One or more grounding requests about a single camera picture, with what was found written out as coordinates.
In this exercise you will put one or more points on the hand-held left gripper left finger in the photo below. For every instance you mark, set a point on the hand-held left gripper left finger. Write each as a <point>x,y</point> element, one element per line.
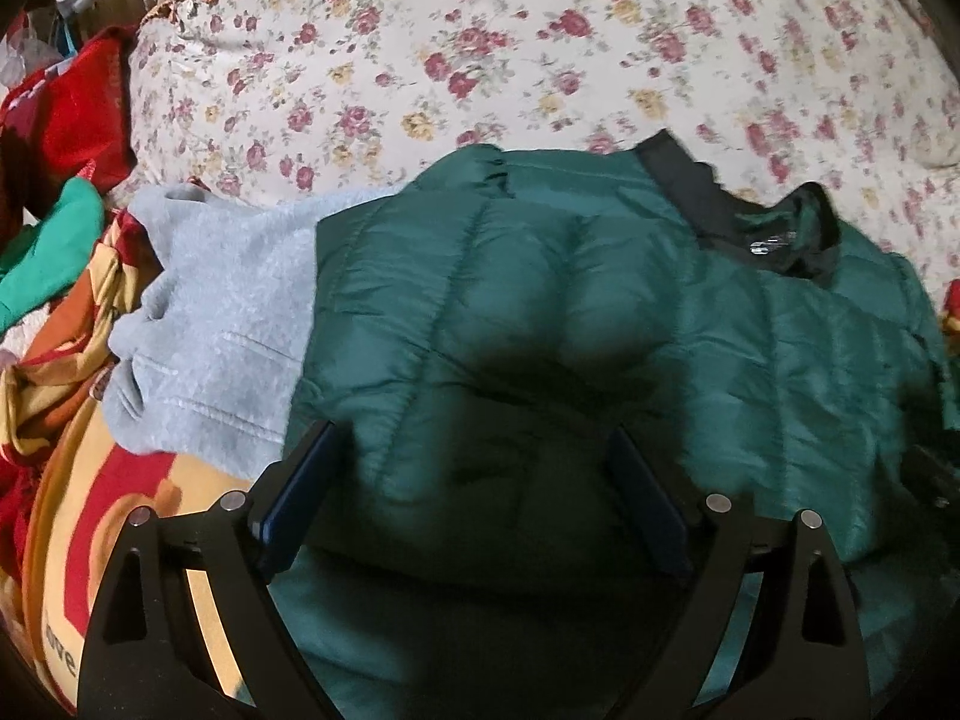
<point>300,495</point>

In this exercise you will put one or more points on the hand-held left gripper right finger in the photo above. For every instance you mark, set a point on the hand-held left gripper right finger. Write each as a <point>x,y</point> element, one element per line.
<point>649,510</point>

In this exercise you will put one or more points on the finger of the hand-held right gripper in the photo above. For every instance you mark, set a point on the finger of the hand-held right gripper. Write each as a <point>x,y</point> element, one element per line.
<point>937,480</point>

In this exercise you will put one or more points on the green puffer jacket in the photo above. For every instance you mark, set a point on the green puffer jacket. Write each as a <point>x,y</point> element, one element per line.
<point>525,277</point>

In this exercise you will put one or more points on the grey fleece garment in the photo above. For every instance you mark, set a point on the grey fleece garment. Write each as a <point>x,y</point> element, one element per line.
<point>225,315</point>

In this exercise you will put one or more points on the red orange printed blanket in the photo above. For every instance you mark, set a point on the red orange printed blanket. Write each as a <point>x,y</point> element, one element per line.
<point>75,480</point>

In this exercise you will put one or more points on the green cloth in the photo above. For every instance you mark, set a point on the green cloth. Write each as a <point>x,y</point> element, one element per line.
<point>67,225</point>

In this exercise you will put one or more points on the red cloth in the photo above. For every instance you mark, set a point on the red cloth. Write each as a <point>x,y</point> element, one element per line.
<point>82,112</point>

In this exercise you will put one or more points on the floral bed quilt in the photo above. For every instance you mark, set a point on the floral bed quilt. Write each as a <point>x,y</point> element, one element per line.
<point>450,30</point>

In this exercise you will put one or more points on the crumpled clear plastic wrap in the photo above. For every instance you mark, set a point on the crumpled clear plastic wrap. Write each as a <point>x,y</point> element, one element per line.
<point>26,52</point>

